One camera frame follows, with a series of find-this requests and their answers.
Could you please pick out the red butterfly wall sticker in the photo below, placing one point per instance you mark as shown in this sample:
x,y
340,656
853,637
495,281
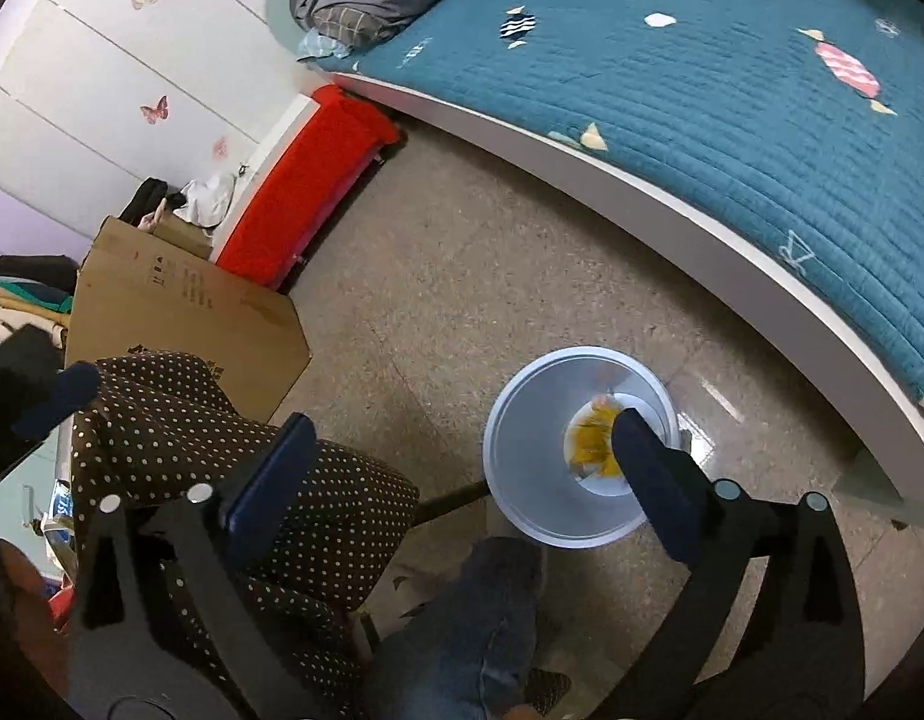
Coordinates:
x,y
154,109

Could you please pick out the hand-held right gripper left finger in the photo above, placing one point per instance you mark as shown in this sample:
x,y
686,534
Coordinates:
x,y
271,480

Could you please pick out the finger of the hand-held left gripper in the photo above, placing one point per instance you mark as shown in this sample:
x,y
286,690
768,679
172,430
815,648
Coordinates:
x,y
57,399

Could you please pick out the brown cardboard box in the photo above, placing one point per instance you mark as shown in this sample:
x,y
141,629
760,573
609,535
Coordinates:
x,y
192,315

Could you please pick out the brown polka-dot round table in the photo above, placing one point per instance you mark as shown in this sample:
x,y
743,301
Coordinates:
x,y
334,495

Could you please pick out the white and green bed frame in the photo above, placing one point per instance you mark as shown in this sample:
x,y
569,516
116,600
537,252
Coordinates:
x,y
657,217

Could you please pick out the light blue plaid pillow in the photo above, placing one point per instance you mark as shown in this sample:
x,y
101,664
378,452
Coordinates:
x,y
323,46

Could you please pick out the pale pink butterfly wall sticker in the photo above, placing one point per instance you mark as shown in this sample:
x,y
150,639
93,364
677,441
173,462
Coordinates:
x,y
220,146

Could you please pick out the red covered low bench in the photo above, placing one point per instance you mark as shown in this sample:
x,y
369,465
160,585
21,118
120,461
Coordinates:
x,y
304,187

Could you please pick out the yellow wrapper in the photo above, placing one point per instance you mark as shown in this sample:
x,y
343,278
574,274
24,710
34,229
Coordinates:
x,y
589,442

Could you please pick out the person's leg in jeans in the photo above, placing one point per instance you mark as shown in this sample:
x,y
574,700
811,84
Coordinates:
x,y
462,615

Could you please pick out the bed with blue sheet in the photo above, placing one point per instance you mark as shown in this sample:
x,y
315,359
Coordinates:
x,y
657,127

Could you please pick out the stack of folded clothes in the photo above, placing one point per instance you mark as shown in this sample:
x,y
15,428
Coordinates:
x,y
19,292

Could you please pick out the white round trash bin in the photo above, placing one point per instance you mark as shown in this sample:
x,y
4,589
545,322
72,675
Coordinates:
x,y
537,420

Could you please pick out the white plastic bag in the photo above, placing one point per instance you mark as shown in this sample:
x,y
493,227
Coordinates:
x,y
207,199

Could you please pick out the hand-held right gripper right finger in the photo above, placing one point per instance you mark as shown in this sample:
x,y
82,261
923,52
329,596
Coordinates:
x,y
649,480

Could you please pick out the black cloth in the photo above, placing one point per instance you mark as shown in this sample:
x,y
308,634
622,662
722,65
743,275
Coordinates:
x,y
151,195

